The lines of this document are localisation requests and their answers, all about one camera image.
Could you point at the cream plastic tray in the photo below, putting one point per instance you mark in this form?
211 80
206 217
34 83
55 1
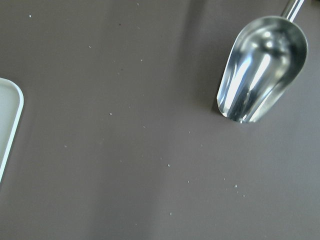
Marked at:
11 107

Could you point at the metal scoop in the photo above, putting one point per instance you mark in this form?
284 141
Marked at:
266 57

